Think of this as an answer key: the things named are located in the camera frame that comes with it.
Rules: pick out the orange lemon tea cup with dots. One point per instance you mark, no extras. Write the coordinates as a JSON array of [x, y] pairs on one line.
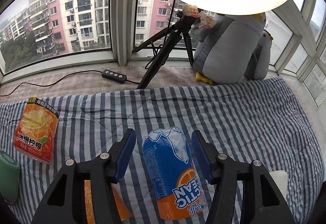
[[35, 133]]

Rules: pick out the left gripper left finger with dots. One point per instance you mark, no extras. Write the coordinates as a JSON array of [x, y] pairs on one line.
[[65, 200]]

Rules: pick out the striped blue white quilt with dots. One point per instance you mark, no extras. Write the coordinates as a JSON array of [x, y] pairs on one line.
[[254, 120]]

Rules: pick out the large grey penguin plush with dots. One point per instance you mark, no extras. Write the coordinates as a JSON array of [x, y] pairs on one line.
[[223, 51]]

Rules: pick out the black inline cable remote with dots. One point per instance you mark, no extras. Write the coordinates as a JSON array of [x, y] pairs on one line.
[[114, 76]]

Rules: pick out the green thermos cup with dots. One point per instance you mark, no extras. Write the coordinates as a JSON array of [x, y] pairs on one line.
[[10, 176]]

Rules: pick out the blue orange drink cup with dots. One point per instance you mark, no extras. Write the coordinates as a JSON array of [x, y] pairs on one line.
[[178, 192]]

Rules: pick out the orange paper cup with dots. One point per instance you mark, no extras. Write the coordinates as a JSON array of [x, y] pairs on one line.
[[124, 213]]

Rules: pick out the black tripod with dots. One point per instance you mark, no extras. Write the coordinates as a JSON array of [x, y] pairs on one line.
[[176, 32]]

